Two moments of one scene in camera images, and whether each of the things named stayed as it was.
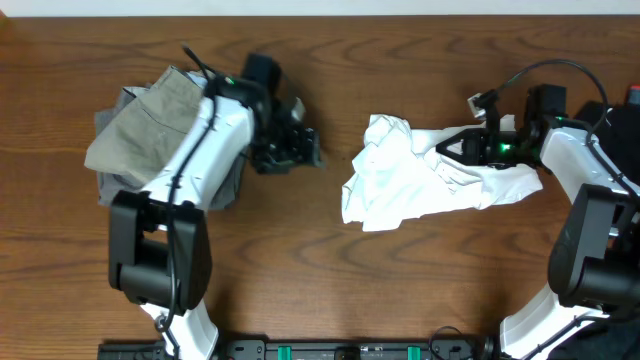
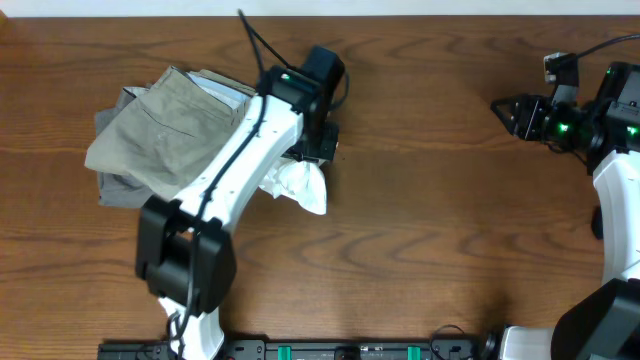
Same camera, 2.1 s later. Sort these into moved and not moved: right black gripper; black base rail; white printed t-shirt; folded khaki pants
Moved: white printed t-shirt; right black gripper
Not moved: folded khaki pants; black base rail
